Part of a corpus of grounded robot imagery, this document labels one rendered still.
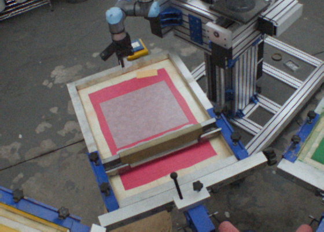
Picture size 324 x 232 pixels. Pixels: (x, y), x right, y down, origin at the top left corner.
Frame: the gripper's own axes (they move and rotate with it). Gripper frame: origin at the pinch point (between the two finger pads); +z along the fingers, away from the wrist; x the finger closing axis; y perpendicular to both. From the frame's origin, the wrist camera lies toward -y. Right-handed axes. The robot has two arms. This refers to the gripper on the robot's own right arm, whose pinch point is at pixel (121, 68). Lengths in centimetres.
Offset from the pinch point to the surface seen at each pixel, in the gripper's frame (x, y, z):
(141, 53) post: 12.5, 14.5, 5.5
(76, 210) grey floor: -7, -56, 100
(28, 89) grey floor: 134, -70, 103
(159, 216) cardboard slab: -35, -5, 97
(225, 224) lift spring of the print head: -104, 6, -10
